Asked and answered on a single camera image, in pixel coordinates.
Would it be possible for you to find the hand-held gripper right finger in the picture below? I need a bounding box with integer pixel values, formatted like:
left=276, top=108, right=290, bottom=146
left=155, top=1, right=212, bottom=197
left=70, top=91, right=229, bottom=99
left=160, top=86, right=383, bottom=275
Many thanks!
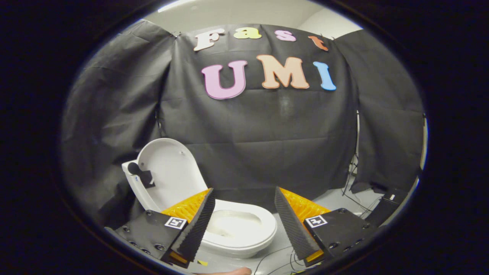
left=275, top=187, right=377, bottom=268

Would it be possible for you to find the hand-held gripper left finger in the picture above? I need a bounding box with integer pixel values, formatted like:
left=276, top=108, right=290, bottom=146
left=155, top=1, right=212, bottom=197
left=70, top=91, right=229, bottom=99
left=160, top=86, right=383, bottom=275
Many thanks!
left=105, top=188, right=215, bottom=269

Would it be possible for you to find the white toilet lid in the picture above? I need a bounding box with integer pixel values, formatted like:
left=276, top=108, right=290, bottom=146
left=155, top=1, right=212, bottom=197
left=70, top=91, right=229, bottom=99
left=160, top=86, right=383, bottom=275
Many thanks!
left=128, top=138, right=209, bottom=212

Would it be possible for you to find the white toilet bowl with seat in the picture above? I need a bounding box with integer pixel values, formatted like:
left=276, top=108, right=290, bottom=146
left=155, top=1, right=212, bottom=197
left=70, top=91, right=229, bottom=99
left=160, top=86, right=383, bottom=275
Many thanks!
left=201, top=199, right=278, bottom=259

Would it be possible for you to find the black box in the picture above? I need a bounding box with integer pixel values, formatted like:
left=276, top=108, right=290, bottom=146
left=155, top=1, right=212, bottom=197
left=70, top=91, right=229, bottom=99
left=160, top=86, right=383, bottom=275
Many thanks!
left=366, top=191, right=408, bottom=228

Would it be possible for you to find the metal backdrop stand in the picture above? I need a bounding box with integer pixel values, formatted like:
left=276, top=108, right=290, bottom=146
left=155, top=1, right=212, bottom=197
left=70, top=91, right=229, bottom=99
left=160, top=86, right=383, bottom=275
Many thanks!
left=342, top=111, right=360, bottom=197

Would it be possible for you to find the black backdrop cloth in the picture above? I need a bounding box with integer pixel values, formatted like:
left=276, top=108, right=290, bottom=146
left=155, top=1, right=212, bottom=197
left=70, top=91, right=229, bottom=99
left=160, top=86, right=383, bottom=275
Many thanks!
left=61, top=19, right=425, bottom=230

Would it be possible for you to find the thin black floor cable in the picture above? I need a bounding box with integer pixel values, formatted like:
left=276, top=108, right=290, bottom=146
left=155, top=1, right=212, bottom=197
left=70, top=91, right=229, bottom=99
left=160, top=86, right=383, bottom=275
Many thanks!
left=252, top=244, right=307, bottom=275

